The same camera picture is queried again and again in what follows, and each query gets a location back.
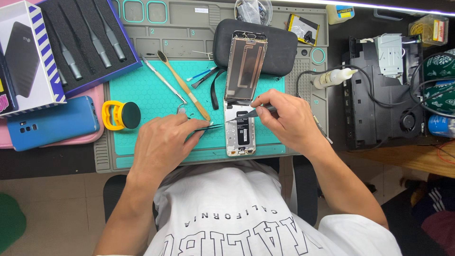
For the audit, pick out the person's left hand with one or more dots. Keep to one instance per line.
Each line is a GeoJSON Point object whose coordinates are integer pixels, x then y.
{"type": "Point", "coordinates": [160, 142]}

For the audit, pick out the person's right hand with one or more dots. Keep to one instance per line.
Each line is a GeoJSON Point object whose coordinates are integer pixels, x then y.
{"type": "Point", "coordinates": [291, 121]}

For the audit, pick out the metal pry tool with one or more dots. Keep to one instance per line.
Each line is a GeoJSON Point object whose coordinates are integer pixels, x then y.
{"type": "Point", "coordinates": [245, 115]}

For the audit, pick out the black tweezers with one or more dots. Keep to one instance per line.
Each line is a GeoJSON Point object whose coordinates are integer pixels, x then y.
{"type": "Point", "coordinates": [213, 127]}

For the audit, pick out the thin screwdriver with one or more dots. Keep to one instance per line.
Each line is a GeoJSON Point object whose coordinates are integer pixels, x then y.
{"type": "Point", "coordinates": [321, 129]}

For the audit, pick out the yellow suction cup tool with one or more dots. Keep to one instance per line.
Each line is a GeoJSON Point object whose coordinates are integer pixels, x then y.
{"type": "Point", "coordinates": [122, 114]}

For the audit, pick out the grey and teal repair mat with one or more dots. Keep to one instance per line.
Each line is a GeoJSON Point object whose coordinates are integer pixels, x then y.
{"type": "Point", "coordinates": [149, 89]}

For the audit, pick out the white glue bottle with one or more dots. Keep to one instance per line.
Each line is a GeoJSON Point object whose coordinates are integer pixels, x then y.
{"type": "Point", "coordinates": [330, 79]}

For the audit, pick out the bamboo toothbrush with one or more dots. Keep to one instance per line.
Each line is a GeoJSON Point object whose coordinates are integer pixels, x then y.
{"type": "Point", "coordinates": [185, 87]}

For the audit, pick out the metal hook pick tool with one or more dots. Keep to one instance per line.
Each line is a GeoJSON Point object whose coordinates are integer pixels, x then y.
{"type": "Point", "coordinates": [163, 80]}

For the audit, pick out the smartphone display panel copper back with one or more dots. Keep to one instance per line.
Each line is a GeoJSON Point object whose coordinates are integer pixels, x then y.
{"type": "Point", "coordinates": [245, 67]}

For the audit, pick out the pink pad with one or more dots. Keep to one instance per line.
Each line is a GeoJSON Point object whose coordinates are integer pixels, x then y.
{"type": "Point", "coordinates": [97, 103]}

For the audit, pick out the black zip pouch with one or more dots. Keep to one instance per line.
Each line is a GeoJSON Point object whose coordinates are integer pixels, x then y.
{"type": "Point", "coordinates": [280, 46]}

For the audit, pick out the black plastic spudger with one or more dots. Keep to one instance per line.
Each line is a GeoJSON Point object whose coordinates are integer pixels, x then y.
{"type": "Point", "coordinates": [204, 79]}

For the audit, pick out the blue cotton swab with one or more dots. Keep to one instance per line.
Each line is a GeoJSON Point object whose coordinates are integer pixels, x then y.
{"type": "Point", "coordinates": [199, 74]}

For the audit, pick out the black disassembled console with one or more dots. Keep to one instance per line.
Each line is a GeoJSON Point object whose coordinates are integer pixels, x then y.
{"type": "Point", "coordinates": [369, 117]}

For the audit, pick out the yellow and black packet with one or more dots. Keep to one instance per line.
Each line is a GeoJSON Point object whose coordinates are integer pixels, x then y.
{"type": "Point", "coordinates": [302, 28]}

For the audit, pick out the person's white printed t-shirt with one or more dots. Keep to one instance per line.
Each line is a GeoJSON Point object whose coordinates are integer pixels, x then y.
{"type": "Point", "coordinates": [241, 213]}

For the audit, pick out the phone in blue case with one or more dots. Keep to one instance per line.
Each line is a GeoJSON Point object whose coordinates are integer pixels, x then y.
{"type": "Point", "coordinates": [49, 122]}

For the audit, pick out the grey screwdriver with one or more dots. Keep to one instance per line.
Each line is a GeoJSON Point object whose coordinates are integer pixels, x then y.
{"type": "Point", "coordinates": [113, 39]}
{"type": "Point", "coordinates": [71, 62]}
{"type": "Point", "coordinates": [97, 48]}

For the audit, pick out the clear container of parts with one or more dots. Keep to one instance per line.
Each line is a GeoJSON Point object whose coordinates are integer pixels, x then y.
{"type": "Point", "coordinates": [252, 10]}

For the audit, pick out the bottle with yellow blue label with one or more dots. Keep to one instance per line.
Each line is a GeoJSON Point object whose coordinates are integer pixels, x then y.
{"type": "Point", "coordinates": [339, 13]}

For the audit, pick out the white light bar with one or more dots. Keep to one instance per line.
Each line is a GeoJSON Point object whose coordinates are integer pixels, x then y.
{"type": "Point", "coordinates": [355, 5]}

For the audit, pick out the blue screwdriver case black foam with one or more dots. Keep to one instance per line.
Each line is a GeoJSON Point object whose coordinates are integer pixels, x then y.
{"type": "Point", "coordinates": [81, 21]}

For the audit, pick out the blue round container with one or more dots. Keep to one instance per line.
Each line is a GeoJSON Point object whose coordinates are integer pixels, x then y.
{"type": "Point", "coordinates": [440, 126]}

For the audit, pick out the white phone box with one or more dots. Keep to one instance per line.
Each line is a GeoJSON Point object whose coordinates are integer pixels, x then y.
{"type": "Point", "coordinates": [28, 60]}

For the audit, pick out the green patterned cloth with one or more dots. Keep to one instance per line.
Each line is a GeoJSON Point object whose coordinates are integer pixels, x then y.
{"type": "Point", "coordinates": [440, 67]}

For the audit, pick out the heap of clothes and shoes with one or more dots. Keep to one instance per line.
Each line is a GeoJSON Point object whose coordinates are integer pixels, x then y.
{"type": "Point", "coordinates": [426, 213]}

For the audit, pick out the clear box of rubber bands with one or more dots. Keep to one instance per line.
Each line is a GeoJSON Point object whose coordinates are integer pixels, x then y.
{"type": "Point", "coordinates": [428, 30]}

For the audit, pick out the green cushion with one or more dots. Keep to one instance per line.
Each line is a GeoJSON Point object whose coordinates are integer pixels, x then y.
{"type": "Point", "coordinates": [10, 220]}

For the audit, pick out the opened smartphone frame with battery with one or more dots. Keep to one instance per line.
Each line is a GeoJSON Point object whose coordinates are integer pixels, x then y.
{"type": "Point", "coordinates": [237, 142]}

